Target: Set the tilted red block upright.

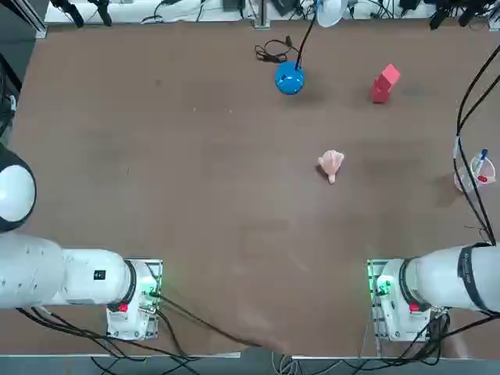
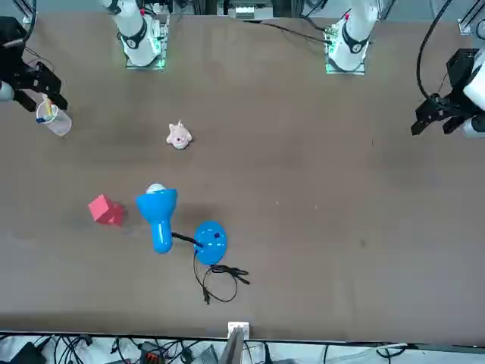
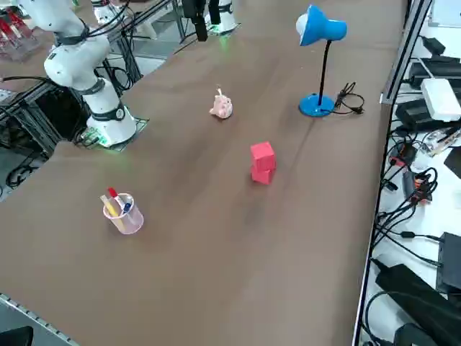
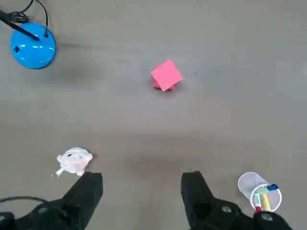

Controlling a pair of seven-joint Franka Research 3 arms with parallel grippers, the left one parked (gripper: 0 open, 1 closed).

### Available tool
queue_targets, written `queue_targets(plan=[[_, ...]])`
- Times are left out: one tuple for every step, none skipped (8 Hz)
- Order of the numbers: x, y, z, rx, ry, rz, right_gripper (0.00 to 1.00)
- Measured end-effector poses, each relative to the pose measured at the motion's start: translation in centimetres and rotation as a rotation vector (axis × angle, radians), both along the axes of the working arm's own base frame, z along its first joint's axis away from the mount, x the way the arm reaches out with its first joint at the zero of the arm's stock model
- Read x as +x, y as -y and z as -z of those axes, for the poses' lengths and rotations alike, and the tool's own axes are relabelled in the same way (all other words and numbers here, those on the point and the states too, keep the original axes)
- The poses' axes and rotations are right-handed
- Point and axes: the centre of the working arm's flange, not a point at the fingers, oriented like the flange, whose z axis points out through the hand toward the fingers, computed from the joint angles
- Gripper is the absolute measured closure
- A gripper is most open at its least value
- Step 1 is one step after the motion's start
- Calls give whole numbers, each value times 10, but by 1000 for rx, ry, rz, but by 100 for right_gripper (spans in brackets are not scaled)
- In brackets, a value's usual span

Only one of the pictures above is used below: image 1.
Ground red foam cube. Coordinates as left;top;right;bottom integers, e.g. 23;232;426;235
377;63;402;94
370;77;394;105

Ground pink plush toy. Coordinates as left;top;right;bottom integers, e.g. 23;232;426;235
316;150;346;186

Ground blue desk lamp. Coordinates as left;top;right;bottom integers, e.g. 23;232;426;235
274;0;348;96

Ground clear plastic cup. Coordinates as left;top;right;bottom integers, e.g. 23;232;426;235
452;147;496;195

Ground blue marker pen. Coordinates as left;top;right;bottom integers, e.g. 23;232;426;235
474;148;490;173

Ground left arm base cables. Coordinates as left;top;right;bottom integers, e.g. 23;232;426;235
15;291;277;361

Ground black lamp power cord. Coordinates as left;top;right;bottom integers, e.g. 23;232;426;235
255;36;295;63

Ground aluminium camera post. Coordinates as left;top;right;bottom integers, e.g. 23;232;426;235
252;0;271;29

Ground right arm black cable bundle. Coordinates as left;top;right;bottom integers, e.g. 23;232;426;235
454;41;500;248

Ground aluminium frame rail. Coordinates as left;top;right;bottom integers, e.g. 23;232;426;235
0;0;48;38

